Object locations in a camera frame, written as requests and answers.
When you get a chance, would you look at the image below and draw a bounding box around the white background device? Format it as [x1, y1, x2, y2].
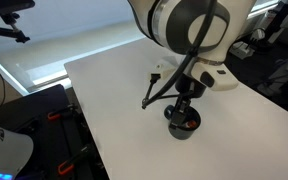
[230, 40, 256, 60]

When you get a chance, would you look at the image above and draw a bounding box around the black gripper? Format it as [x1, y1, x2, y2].
[169, 73, 208, 132]

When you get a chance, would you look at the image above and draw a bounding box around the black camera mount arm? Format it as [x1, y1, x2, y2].
[0, 0, 37, 44]

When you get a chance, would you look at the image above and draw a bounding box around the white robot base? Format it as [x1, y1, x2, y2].
[0, 118, 35, 180]

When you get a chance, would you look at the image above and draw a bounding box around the dark teal ceramic mug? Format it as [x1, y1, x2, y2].
[163, 104, 202, 141]

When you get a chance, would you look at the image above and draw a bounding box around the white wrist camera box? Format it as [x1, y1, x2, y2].
[150, 59, 177, 80]

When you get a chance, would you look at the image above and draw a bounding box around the black clamp with orange handle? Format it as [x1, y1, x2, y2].
[57, 145, 93, 176]
[47, 105, 79, 122]

